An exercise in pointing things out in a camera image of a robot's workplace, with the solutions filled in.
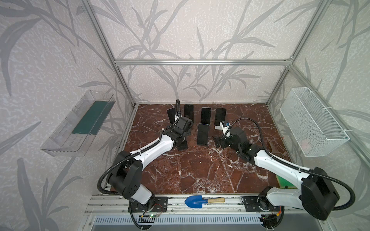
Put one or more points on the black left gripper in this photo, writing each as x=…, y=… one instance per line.
x=188, y=133

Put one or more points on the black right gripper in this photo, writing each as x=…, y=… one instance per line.
x=222, y=142

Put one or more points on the pink-edged phone back left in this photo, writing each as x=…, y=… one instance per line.
x=171, y=115

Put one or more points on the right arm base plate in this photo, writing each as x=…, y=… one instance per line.
x=258, y=204

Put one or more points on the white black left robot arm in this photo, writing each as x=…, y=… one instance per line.
x=127, y=173

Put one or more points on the clear plastic wall tray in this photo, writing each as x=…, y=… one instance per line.
x=76, y=133

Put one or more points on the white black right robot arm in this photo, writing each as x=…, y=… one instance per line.
x=313, y=191

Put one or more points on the white wire mesh basket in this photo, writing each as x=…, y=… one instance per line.
x=315, y=129

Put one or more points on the blue-edged phone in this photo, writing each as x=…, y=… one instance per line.
x=203, y=134

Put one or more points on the green sponge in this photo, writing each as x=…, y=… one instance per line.
x=283, y=183

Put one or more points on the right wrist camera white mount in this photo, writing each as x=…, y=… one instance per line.
x=225, y=127

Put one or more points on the dark phone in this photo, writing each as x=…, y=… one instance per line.
x=219, y=116

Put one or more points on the purple-edged phone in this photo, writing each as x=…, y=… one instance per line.
x=182, y=144

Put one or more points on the blue trowel wooden handle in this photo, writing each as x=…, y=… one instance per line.
x=197, y=201

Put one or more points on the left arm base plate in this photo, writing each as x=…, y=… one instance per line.
x=157, y=204

